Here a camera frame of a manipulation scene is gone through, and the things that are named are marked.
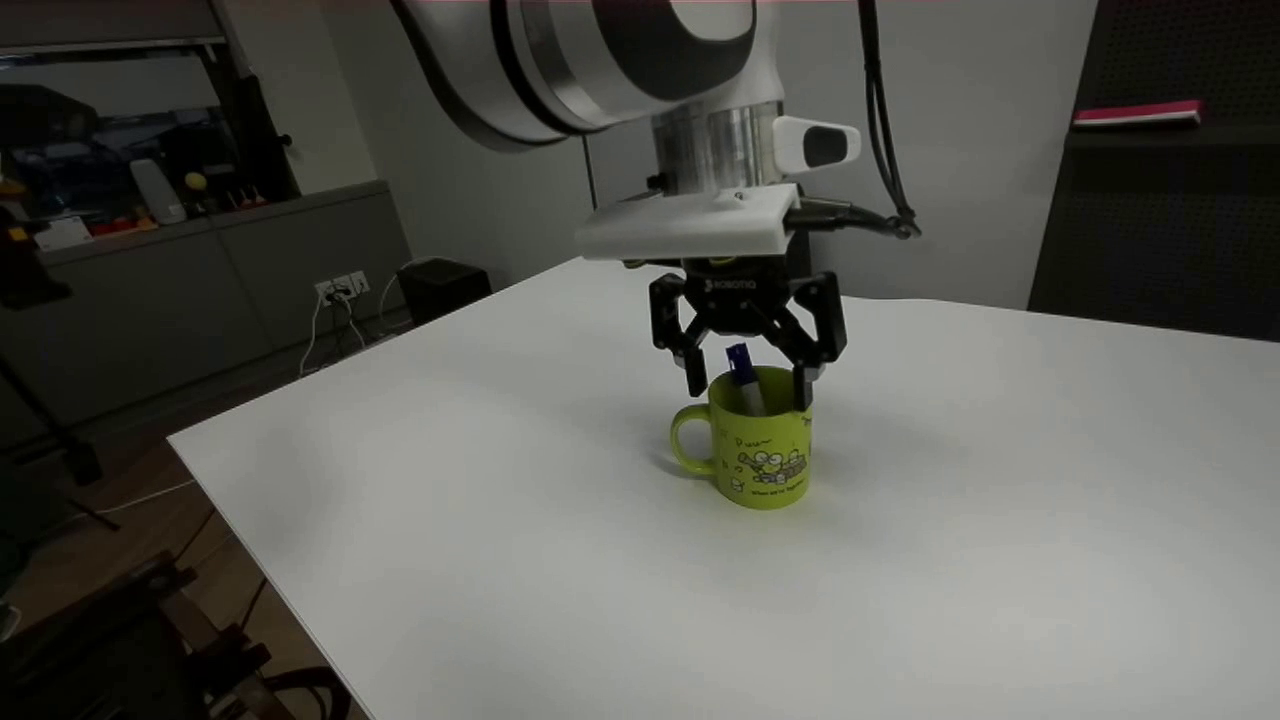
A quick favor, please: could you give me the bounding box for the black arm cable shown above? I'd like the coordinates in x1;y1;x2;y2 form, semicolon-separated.
795;0;929;245

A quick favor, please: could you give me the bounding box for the green mug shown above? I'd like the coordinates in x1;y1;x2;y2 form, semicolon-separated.
670;369;821;511

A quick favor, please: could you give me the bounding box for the cluttered dark shelf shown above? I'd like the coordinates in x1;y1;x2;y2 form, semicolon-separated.
0;0;304;258

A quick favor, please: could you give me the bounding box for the pink book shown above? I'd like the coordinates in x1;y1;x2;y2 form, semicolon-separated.
1068;97;1208;134

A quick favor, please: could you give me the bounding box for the white wall outlet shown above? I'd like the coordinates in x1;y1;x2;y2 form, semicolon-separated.
314;267;375;307

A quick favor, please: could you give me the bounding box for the black computer case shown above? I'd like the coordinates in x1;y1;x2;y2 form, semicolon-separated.
395;256;497;326

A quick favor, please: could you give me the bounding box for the dark shelf unit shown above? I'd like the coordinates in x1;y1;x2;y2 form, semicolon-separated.
1028;0;1280;344

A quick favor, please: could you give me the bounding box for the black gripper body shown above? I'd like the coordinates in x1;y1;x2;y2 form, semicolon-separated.
676;256;813;344

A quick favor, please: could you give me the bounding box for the grey low cabinet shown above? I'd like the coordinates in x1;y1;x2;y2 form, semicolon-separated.
0;174;415;450

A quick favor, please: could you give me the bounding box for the blue and white marker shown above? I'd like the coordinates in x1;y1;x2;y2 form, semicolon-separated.
723;341;769;414

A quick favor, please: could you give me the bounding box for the white wrist mount plate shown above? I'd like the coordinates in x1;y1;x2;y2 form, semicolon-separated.
573;180;808;264

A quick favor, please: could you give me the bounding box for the white outlet cable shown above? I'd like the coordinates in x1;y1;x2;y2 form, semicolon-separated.
294;288;370;378

